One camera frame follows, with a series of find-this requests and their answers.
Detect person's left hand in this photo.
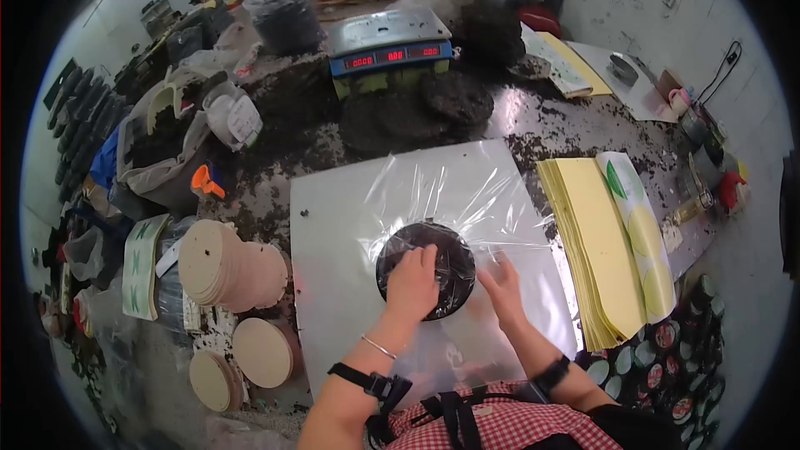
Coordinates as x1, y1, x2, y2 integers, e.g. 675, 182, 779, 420
382, 244, 441, 327

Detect person's right hand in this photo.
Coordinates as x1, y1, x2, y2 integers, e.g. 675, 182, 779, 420
476, 255, 532, 333

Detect person's left fingers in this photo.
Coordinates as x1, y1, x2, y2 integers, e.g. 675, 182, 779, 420
399, 244, 440, 273

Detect person's right fingers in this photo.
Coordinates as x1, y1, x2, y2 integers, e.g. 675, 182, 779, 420
495, 255, 523, 288

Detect person's right thumb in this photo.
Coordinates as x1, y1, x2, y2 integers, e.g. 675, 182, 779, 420
476, 270, 501, 302

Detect dark round tea cake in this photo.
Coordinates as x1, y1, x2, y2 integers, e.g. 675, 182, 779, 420
375, 221, 478, 322

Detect clear plastic wrap sheet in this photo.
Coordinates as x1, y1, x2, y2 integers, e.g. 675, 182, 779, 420
357, 149, 558, 332

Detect white work sheet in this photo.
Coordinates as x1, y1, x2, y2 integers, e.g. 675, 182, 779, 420
290, 139, 580, 402

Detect stack of yellow paper sheets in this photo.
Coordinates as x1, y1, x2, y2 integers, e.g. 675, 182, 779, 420
535, 157, 649, 352

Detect black wrist band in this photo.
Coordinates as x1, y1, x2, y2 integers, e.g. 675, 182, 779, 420
327, 361, 414, 416
530, 354, 571, 398

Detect sheet of round yellow stickers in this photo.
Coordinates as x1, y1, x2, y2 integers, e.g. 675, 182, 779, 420
595, 150, 678, 325

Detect pile of dark tea cakes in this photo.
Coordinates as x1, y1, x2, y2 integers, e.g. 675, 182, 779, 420
339, 70, 496, 152

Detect person's body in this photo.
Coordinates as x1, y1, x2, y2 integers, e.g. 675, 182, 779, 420
365, 380, 685, 450

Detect round cardboard disc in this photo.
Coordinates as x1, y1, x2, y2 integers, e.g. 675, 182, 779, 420
232, 317, 295, 390

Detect pile of wrapped tea cakes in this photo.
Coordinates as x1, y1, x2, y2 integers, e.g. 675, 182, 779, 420
576, 274, 727, 450

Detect glass bottle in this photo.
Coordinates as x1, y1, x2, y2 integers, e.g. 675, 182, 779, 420
665, 190, 715, 226

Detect stack of round cardboard discs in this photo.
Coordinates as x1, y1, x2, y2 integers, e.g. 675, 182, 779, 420
177, 219, 290, 314

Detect yellow paper sheet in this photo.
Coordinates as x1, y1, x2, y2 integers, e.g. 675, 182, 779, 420
540, 30, 614, 98

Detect digital weighing scale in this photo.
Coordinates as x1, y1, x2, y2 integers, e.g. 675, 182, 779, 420
325, 7, 455, 80

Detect orange plastic tool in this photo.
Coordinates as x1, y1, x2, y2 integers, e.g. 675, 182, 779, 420
190, 163, 226, 200

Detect metal bowl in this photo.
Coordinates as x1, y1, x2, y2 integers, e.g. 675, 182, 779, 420
607, 52, 640, 88

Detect small stack of cardboard discs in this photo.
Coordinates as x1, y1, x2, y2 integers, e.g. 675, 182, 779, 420
189, 349, 246, 413

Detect black tub of loose tea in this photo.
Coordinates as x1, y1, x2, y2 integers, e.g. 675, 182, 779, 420
242, 0, 324, 56

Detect white sheet with green marks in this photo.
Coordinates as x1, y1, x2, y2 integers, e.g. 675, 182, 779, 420
121, 213, 171, 322

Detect cloth bag of loose tea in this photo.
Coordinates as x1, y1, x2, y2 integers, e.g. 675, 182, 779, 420
115, 65, 217, 196

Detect row of black round objects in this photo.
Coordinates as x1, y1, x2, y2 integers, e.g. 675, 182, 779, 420
46, 65, 127, 202

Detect black wall cable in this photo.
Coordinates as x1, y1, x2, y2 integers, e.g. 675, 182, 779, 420
696, 40, 743, 105

